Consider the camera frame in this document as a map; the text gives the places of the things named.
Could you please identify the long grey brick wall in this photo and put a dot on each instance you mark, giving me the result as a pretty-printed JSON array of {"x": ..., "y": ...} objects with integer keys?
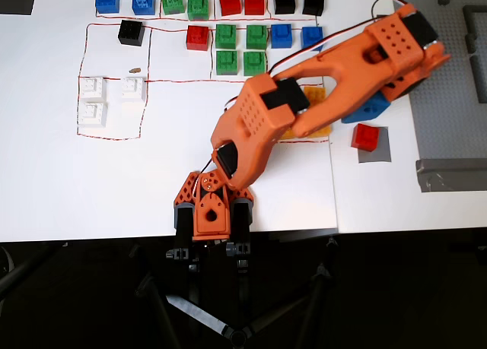
[{"x": 478, "y": 79}]

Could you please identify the black tape patch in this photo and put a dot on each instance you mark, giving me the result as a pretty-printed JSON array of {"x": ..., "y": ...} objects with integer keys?
[{"x": 17, "y": 1}]

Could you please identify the black brick block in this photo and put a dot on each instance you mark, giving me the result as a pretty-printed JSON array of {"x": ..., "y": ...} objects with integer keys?
[
  {"x": 312, "y": 3},
  {"x": 130, "y": 33},
  {"x": 284, "y": 2}
]

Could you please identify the white brick block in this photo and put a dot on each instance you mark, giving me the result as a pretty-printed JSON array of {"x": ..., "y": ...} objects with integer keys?
[
  {"x": 92, "y": 87},
  {"x": 133, "y": 88},
  {"x": 92, "y": 114}
]

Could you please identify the grey studded baseplate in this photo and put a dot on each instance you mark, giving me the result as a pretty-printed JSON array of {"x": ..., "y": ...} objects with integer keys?
[{"x": 445, "y": 128}]

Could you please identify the red brick block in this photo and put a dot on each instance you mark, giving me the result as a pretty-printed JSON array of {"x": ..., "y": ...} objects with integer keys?
[
  {"x": 230, "y": 3},
  {"x": 365, "y": 137},
  {"x": 254, "y": 3},
  {"x": 198, "y": 38}
]

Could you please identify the black grey table clamp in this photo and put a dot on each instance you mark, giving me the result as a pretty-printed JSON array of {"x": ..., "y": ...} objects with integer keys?
[
  {"x": 240, "y": 219},
  {"x": 183, "y": 227}
]

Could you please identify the short grey brick wall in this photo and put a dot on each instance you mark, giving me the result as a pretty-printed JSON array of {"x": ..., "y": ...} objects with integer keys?
[{"x": 472, "y": 43}]

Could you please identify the black tripod stand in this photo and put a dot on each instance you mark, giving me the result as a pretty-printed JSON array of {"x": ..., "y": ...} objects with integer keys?
[{"x": 237, "y": 335}]

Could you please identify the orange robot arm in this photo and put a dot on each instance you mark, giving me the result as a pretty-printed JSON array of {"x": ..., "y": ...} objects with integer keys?
[{"x": 258, "y": 124}]

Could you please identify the green brick block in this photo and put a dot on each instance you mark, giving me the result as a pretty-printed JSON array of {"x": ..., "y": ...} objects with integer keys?
[
  {"x": 173, "y": 1},
  {"x": 226, "y": 63},
  {"x": 198, "y": 8},
  {"x": 256, "y": 36},
  {"x": 225, "y": 36},
  {"x": 254, "y": 63}
]

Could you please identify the grey tape square marker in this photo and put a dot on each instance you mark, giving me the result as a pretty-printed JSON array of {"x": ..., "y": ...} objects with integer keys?
[{"x": 374, "y": 157}]

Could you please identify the grey brick corner wall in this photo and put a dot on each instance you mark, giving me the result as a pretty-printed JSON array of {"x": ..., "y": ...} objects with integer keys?
[{"x": 475, "y": 10}]

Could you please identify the small brown crumb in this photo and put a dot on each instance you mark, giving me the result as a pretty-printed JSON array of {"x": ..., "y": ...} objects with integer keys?
[{"x": 134, "y": 70}]

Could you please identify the blue brick block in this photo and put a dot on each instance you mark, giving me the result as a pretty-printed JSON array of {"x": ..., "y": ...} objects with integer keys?
[
  {"x": 143, "y": 3},
  {"x": 107, "y": 2},
  {"x": 281, "y": 36},
  {"x": 310, "y": 37}
]

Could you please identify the long grey tape strip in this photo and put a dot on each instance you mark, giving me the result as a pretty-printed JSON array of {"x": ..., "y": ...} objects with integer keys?
[{"x": 452, "y": 174}]

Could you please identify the black metal bar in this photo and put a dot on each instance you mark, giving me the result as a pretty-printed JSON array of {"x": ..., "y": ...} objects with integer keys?
[{"x": 23, "y": 271}]

